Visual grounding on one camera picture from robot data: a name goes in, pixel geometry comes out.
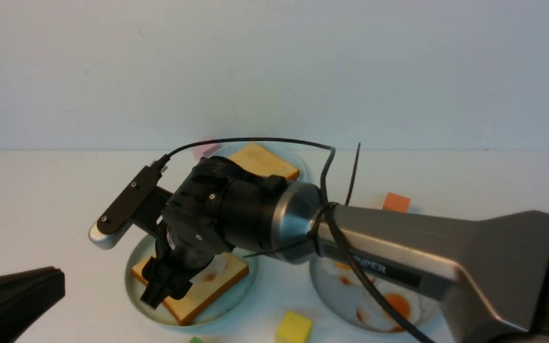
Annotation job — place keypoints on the large green empty plate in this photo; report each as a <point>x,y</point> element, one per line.
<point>136,286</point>

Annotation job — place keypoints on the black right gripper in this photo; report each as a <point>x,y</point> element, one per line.
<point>220,206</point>

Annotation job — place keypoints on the small blue bread plate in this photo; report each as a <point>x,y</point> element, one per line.
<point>280,149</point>

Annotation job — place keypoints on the large grey egg plate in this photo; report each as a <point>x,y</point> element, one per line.
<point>342,300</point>

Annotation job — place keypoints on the orange foam cube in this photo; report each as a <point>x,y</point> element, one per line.
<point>396,203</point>

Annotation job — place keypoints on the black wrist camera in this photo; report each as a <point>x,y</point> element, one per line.
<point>140,203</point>

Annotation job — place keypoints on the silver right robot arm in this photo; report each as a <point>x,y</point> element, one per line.
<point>490,277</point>

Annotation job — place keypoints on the yellow foam cube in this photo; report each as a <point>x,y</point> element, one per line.
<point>294,328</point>

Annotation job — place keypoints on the green foam cube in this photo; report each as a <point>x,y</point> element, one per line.
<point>196,340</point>

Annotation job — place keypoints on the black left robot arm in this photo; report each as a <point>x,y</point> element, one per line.
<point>26,296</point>

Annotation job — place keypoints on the pink foam cube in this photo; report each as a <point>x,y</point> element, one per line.
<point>206,150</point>

